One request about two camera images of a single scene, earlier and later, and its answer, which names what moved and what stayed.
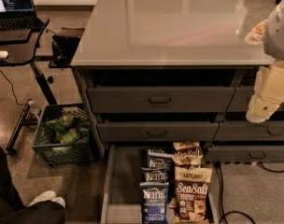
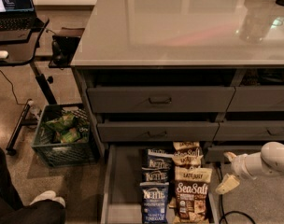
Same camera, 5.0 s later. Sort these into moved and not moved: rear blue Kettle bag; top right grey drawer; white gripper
Moved: white gripper
Not moved: top right grey drawer; rear blue Kettle bag
